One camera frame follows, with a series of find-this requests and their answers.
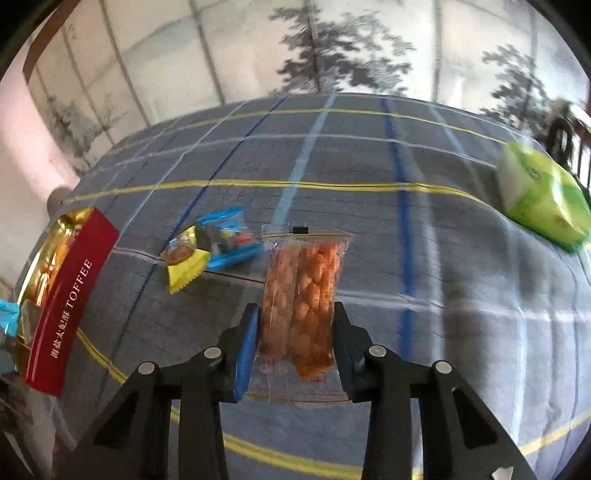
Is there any clear orange peanut packet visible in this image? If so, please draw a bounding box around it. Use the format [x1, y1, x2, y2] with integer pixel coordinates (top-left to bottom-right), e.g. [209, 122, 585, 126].
[249, 225, 353, 405]

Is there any red gold toffee tin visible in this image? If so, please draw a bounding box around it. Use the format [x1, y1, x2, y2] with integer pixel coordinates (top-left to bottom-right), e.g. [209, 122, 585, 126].
[13, 207, 119, 397]

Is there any grey plaid tablecloth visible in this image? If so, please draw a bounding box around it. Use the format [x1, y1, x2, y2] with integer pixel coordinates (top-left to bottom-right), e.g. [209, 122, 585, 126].
[43, 94, 590, 479]

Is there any blue candy packet far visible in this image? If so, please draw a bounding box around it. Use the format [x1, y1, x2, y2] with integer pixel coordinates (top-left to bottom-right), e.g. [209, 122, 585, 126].
[0, 299, 20, 350]

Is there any blue candy packet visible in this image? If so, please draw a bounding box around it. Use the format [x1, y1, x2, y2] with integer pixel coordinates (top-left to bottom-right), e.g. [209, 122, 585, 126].
[0, 299, 20, 350]
[195, 207, 263, 271]

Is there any yellow candy packet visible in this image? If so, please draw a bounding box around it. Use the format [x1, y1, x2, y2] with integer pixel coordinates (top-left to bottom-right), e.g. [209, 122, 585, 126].
[160, 226, 211, 295]

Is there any blue candy packet near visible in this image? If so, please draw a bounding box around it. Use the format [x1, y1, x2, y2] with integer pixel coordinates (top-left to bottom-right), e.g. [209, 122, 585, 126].
[195, 207, 263, 271]

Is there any green tissue pack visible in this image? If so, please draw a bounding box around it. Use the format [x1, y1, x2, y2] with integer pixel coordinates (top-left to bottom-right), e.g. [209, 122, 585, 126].
[496, 142, 590, 253]

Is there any dark wooden chair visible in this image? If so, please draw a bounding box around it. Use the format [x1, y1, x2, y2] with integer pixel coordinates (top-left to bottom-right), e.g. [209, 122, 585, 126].
[545, 98, 590, 193]

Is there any painted folding screen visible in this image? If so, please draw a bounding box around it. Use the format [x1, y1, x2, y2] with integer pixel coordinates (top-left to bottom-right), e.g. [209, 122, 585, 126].
[22, 1, 590, 172]

